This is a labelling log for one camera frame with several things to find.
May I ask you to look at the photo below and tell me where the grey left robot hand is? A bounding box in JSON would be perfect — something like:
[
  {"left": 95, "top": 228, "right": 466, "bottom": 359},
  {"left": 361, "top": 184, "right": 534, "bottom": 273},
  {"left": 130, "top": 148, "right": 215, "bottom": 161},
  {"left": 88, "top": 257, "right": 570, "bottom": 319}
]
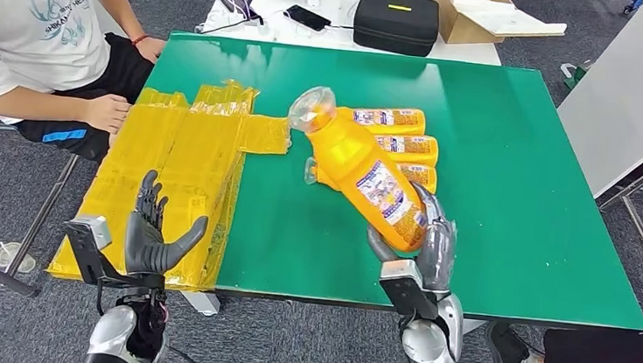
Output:
[{"left": 121, "top": 167, "right": 214, "bottom": 283}]

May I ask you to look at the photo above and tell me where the clear plastic cup lid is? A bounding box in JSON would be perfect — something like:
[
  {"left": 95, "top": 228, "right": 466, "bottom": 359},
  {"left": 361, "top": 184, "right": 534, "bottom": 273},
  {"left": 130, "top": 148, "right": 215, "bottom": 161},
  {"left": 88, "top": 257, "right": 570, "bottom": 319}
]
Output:
[{"left": 0, "top": 241, "right": 38, "bottom": 276}]

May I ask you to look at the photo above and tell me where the open cardboard box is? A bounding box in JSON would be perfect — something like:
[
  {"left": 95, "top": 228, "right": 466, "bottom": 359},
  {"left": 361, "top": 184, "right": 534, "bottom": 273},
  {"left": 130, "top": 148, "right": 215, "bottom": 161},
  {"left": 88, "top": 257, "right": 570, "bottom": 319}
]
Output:
[{"left": 425, "top": 0, "right": 570, "bottom": 55}]

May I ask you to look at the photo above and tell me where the black smartphone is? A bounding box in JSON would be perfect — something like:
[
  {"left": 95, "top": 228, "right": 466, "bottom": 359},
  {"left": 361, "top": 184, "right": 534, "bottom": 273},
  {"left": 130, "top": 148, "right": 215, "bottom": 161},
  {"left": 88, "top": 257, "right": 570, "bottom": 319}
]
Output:
[{"left": 283, "top": 3, "right": 332, "bottom": 34}]

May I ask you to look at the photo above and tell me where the black zip case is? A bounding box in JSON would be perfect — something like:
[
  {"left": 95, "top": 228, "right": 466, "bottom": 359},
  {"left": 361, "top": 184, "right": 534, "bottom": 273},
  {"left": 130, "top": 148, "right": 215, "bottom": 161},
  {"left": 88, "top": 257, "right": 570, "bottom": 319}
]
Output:
[{"left": 350, "top": 0, "right": 442, "bottom": 59}]

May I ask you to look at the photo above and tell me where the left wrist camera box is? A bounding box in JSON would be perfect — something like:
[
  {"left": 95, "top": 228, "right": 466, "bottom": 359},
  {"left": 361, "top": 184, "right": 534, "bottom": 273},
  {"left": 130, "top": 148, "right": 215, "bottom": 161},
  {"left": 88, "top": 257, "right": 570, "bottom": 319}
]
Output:
[{"left": 58, "top": 212, "right": 128, "bottom": 290}]

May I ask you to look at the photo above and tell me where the purple cable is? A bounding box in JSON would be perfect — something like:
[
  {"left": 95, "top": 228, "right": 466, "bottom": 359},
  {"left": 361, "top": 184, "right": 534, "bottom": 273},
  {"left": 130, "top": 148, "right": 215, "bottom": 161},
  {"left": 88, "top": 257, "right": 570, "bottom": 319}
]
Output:
[{"left": 223, "top": 0, "right": 252, "bottom": 21}]

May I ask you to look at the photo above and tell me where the white sheet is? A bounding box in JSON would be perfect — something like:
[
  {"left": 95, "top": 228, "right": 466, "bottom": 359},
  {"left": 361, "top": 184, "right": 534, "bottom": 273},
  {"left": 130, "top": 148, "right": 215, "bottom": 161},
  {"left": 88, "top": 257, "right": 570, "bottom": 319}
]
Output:
[{"left": 446, "top": 0, "right": 570, "bottom": 43}]

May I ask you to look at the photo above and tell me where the green table board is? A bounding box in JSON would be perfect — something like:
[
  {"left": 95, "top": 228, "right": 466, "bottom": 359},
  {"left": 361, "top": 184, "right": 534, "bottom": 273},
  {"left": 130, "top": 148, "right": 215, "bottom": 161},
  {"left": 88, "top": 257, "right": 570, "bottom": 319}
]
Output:
[{"left": 127, "top": 29, "right": 643, "bottom": 332}]

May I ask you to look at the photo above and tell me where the white table foot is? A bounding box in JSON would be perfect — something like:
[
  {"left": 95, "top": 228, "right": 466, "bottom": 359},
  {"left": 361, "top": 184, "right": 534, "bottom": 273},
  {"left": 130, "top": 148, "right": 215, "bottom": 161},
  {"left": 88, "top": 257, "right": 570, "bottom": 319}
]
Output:
[
  {"left": 178, "top": 290, "right": 223, "bottom": 319},
  {"left": 459, "top": 317, "right": 487, "bottom": 338}
]

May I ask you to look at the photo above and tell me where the green floor object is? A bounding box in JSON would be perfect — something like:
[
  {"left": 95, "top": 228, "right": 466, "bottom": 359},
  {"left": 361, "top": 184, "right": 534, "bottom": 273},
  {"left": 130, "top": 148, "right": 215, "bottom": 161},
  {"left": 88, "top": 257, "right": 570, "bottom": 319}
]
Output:
[{"left": 559, "top": 57, "right": 594, "bottom": 92}]

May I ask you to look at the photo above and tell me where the white desk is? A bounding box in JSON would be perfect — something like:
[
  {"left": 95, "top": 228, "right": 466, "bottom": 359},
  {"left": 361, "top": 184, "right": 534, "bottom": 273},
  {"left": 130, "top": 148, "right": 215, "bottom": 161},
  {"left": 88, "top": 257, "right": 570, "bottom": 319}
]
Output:
[{"left": 549, "top": 0, "right": 643, "bottom": 204}]

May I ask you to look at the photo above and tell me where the metal stool frame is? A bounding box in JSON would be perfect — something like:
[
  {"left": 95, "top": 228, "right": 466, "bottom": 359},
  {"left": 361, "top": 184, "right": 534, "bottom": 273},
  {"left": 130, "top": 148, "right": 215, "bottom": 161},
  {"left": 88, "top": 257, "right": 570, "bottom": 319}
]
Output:
[{"left": 0, "top": 122, "right": 85, "bottom": 302}]

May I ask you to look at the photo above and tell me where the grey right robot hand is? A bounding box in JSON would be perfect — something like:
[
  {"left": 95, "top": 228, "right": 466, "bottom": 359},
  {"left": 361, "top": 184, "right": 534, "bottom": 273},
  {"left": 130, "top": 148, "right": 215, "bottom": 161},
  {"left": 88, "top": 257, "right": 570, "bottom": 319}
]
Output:
[{"left": 361, "top": 178, "right": 464, "bottom": 296}]

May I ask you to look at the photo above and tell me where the white table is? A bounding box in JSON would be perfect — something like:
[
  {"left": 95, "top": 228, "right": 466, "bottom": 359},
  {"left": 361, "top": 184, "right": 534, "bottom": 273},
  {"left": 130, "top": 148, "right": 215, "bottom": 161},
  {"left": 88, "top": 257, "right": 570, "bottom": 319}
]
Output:
[{"left": 193, "top": 0, "right": 507, "bottom": 67}]

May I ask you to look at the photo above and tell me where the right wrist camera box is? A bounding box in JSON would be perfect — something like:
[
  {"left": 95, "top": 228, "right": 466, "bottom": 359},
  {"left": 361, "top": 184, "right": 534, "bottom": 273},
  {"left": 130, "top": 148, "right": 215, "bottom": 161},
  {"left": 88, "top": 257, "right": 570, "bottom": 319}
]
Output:
[{"left": 376, "top": 256, "right": 444, "bottom": 323}]

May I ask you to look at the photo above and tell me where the orange detergent bottle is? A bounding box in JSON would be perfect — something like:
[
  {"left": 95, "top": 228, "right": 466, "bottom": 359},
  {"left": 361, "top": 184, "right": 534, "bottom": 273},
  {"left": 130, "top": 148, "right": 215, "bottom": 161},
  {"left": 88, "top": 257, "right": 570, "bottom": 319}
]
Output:
[
  {"left": 276, "top": 83, "right": 440, "bottom": 255},
  {"left": 371, "top": 131, "right": 440, "bottom": 168},
  {"left": 303, "top": 154, "right": 439, "bottom": 200},
  {"left": 334, "top": 101, "right": 429, "bottom": 139}
]

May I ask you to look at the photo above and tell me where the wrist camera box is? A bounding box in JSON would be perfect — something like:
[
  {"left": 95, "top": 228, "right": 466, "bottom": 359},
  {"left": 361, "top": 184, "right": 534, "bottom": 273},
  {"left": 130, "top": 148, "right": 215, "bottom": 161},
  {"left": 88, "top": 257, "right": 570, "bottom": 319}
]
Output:
[
  {"left": 376, "top": 256, "right": 444, "bottom": 323},
  {"left": 58, "top": 212, "right": 128, "bottom": 290}
]

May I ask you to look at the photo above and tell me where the yellow taped cardboard mat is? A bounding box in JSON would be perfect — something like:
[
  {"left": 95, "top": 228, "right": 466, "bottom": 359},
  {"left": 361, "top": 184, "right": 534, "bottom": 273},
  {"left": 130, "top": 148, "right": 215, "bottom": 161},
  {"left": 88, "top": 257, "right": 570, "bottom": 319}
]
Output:
[{"left": 46, "top": 64, "right": 297, "bottom": 300}]

